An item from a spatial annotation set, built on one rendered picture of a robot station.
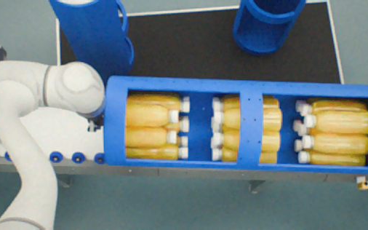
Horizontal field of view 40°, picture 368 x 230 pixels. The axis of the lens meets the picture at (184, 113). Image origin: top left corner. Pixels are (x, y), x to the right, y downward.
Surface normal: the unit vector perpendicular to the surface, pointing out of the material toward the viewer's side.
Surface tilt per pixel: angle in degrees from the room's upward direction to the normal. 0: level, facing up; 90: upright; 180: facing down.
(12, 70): 32
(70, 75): 5
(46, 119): 0
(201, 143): 16
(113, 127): 21
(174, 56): 0
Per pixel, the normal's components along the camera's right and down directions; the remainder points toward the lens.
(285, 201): 0.03, -0.25
